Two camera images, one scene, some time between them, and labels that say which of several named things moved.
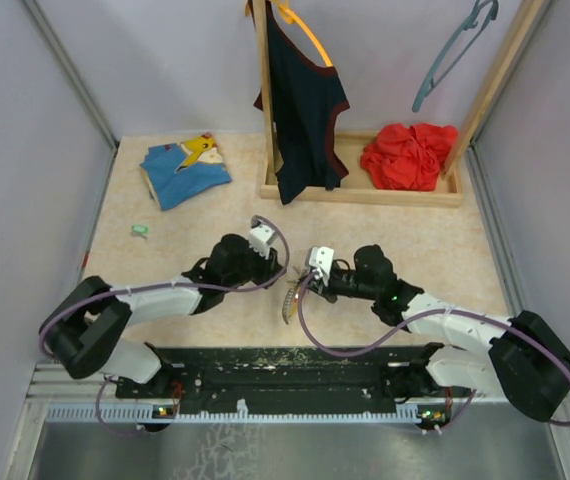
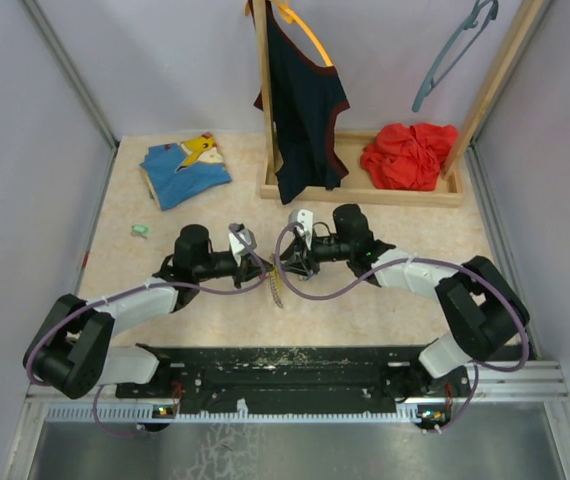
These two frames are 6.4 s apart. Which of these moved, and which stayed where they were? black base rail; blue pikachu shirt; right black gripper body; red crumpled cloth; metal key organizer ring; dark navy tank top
Moved: metal key organizer ring; right black gripper body
Stayed: red crumpled cloth; black base rail; dark navy tank top; blue pikachu shirt
